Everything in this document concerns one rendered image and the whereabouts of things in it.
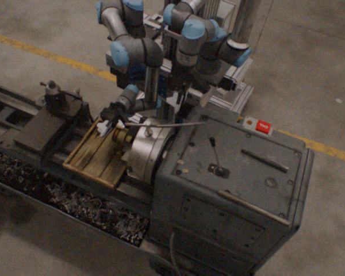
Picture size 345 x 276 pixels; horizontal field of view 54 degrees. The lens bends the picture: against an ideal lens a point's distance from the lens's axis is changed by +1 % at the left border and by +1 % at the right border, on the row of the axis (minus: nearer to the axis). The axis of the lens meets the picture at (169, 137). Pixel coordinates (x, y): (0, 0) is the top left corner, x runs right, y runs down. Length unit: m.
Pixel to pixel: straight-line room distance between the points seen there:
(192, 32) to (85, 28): 3.06
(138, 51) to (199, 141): 0.50
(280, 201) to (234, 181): 0.19
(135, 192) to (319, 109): 2.47
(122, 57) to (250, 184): 0.79
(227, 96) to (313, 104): 0.99
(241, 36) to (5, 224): 2.06
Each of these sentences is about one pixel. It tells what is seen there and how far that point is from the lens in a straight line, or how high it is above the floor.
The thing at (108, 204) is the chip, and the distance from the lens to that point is 2.03.
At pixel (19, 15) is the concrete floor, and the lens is 4.52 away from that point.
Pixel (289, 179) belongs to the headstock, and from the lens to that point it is 1.47.
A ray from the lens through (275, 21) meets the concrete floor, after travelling 4.76.
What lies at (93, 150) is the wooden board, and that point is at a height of 0.89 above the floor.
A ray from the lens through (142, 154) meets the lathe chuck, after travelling 1.47.
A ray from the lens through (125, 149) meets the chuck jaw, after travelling 1.59.
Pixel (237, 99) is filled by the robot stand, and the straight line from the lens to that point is 3.16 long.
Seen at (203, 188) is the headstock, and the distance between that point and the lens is 1.33.
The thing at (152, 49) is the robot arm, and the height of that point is 1.41.
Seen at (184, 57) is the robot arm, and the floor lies 1.62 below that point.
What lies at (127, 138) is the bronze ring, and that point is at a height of 1.11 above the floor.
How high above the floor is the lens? 2.40
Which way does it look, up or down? 52 degrees down
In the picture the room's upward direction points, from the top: 8 degrees clockwise
